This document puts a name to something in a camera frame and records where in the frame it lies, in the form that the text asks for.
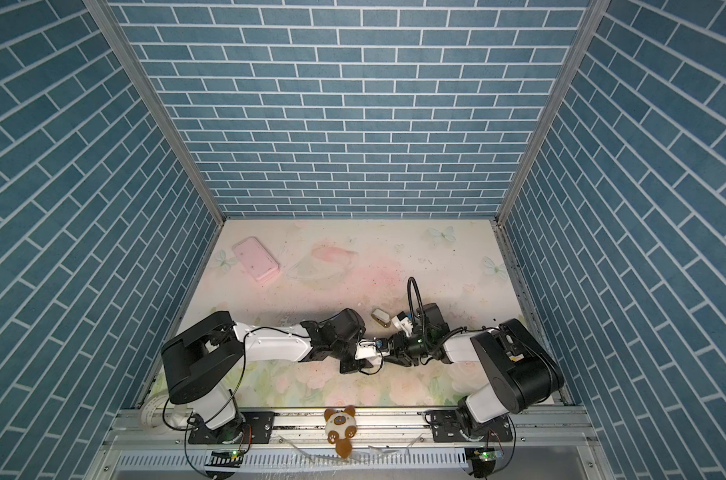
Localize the white coiled cable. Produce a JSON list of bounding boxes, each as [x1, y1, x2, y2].
[[139, 392, 178, 434]]

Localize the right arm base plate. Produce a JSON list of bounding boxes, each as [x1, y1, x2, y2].
[[424, 408, 513, 443]]

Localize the beige mini stapler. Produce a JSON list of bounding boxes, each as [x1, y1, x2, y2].
[[371, 308, 391, 328]]

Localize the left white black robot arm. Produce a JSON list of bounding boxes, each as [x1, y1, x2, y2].
[[161, 309, 372, 428]]

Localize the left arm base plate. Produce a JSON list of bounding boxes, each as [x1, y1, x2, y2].
[[188, 411, 275, 446]]

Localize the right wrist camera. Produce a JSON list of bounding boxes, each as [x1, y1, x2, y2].
[[391, 311, 413, 337]]

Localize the panda plush toy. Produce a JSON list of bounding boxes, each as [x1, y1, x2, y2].
[[324, 406, 357, 459]]

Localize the pink rectangular case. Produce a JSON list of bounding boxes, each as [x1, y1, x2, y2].
[[232, 236, 280, 283]]

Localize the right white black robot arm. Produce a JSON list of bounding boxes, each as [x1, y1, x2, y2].
[[375, 303, 565, 439]]

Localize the aluminium front rail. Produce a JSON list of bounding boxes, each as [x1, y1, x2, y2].
[[105, 405, 599, 449]]

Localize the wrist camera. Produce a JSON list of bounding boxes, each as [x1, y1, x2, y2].
[[355, 339, 384, 360], [391, 311, 413, 337]]

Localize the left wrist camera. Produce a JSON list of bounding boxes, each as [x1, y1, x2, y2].
[[355, 339, 384, 360]]

